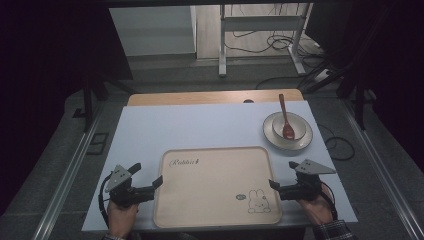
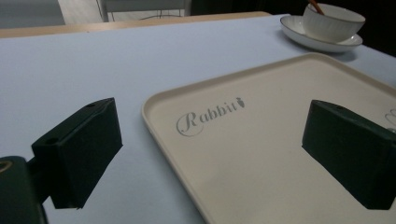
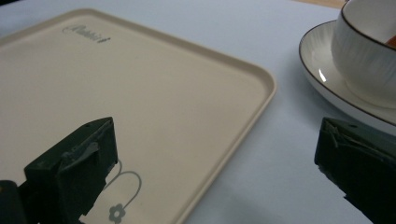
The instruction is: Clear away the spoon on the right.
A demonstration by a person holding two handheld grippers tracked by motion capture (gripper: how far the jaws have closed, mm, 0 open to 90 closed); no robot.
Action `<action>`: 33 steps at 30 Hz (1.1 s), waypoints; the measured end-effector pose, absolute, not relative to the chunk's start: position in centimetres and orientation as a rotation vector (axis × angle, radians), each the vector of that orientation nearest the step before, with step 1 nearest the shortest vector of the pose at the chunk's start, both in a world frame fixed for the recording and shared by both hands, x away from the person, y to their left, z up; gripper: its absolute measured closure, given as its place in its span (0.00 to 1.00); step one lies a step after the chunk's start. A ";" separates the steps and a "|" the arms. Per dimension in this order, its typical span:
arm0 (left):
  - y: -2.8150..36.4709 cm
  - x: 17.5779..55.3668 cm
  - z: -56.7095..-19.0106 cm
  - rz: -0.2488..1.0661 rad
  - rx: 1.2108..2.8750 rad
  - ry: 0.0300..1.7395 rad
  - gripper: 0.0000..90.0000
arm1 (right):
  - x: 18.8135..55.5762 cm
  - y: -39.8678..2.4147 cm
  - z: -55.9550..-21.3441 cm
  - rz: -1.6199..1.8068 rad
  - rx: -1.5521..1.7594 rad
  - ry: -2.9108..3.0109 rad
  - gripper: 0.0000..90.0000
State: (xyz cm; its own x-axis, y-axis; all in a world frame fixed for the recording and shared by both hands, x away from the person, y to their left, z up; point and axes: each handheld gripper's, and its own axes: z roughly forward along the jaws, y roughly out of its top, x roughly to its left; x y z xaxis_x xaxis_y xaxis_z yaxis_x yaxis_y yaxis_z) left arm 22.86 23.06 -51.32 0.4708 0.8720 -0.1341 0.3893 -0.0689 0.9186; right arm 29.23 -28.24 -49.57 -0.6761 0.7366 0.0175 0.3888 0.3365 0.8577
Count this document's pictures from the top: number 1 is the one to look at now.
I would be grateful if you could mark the black metal stand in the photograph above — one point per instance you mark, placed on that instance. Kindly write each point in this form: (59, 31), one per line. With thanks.
(359, 103)

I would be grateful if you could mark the beige tray with rabbit print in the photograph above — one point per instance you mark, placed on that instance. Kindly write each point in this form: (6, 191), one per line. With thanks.
(216, 190)

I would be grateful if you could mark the white table mat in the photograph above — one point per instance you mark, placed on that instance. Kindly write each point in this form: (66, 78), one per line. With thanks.
(200, 126)

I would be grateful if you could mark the dark round table grommet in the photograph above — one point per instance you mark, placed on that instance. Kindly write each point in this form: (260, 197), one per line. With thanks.
(248, 101)

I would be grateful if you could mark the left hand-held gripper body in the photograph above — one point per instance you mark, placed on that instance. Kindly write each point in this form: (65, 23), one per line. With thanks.
(128, 195)

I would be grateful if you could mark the person's left hand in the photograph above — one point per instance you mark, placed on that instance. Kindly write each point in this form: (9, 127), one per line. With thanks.
(121, 218)

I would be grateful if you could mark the dark curtain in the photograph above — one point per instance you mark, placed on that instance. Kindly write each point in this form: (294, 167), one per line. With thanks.
(393, 50)
(40, 66)

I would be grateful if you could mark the white power strip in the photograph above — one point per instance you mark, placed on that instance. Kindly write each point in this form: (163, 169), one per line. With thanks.
(322, 75)

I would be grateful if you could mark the brown wooden spoon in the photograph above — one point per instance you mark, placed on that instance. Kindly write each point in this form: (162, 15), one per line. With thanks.
(288, 130)

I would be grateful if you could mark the person's plaid right sleeve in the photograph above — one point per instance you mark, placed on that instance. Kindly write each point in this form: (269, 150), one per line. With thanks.
(333, 231)

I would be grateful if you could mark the person's right hand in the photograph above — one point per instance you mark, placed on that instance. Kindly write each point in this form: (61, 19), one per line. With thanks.
(316, 210)

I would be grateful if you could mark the white plate with dark rim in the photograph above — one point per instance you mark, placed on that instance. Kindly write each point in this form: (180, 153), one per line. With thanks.
(301, 141)

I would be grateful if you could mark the metal floor rail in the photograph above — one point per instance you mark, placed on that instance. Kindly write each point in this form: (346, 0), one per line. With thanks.
(383, 176)
(63, 186)

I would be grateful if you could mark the white metal desk frame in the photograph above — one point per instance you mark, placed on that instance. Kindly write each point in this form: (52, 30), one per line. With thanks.
(260, 23)

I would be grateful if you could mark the wooden table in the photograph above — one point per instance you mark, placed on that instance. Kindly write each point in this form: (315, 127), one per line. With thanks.
(200, 97)

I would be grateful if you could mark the white bowl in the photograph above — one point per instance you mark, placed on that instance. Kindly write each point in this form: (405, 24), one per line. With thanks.
(298, 125)

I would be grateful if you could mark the white cabinet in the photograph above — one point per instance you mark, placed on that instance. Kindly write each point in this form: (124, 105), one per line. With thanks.
(150, 30)

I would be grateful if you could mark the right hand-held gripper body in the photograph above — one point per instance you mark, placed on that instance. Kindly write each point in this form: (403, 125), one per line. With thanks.
(305, 190)

